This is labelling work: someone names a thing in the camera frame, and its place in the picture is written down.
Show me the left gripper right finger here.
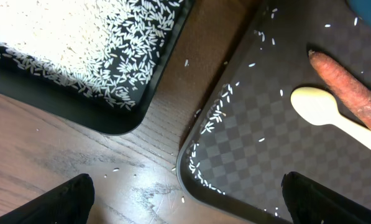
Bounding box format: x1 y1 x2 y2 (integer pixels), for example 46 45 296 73
281 172 371 224

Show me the dark blue plate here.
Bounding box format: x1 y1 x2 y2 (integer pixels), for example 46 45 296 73
347 0 371 27

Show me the pale yellow plastic spoon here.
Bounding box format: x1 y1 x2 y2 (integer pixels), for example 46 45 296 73
290 87 371 150

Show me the dark brown serving tray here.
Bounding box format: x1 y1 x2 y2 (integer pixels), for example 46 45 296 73
176 0 371 223

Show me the orange carrot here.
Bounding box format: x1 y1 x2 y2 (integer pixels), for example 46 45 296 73
308 50 371 130

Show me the black plastic tray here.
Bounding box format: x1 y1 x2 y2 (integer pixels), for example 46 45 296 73
0 0 193 135

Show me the pile of white rice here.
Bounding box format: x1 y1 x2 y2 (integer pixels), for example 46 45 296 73
0 0 185 110

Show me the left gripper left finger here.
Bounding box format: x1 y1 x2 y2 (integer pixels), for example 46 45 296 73
0 174 95 224

